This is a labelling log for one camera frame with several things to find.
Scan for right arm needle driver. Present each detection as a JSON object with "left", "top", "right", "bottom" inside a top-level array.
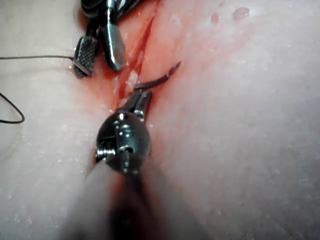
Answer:
[{"left": 79, "top": 0, "right": 131, "bottom": 28}]

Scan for left arm needle driver jaw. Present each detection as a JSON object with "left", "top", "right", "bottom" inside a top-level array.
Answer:
[
  {"left": 133, "top": 90, "right": 153, "bottom": 119},
  {"left": 125, "top": 90, "right": 143, "bottom": 112}
]

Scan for right arm needle driver jaw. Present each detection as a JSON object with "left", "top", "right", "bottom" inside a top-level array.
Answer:
[
  {"left": 73, "top": 26, "right": 99, "bottom": 79},
  {"left": 101, "top": 9, "right": 126, "bottom": 74}
]

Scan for left arm needle driver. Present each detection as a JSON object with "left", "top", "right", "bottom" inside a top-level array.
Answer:
[{"left": 94, "top": 107, "right": 152, "bottom": 176}]

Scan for curved steel needle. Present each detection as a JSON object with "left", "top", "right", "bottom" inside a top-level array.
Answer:
[{"left": 134, "top": 60, "right": 182, "bottom": 91}]

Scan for black thread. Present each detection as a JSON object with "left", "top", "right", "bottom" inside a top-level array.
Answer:
[{"left": 0, "top": 54, "right": 76, "bottom": 124}]

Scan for tissue pad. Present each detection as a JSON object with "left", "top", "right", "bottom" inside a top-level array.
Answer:
[{"left": 0, "top": 0, "right": 320, "bottom": 240}]

